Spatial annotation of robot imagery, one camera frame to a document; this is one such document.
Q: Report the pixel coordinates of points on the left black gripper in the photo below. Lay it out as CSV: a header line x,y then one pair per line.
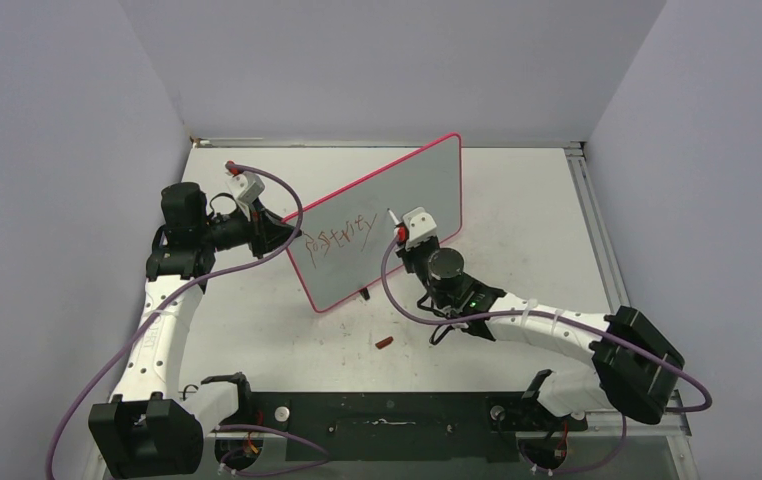
x,y
256,229

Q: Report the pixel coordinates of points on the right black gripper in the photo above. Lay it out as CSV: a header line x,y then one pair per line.
x,y
408,254

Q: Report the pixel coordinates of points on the red and white marker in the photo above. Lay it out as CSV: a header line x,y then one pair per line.
x,y
394,218

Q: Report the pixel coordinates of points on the pink framed whiteboard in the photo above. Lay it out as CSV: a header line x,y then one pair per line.
x,y
346,232

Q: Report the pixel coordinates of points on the red marker cap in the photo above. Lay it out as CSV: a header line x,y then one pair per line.
x,y
384,342

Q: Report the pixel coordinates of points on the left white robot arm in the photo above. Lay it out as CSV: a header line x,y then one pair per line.
x,y
146,428

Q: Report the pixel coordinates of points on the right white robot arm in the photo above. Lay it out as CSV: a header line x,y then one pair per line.
x,y
628,365

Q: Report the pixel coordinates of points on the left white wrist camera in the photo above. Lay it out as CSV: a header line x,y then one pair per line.
x,y
245,188

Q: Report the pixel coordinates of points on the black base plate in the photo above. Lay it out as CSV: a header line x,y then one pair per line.
x,y
404,426

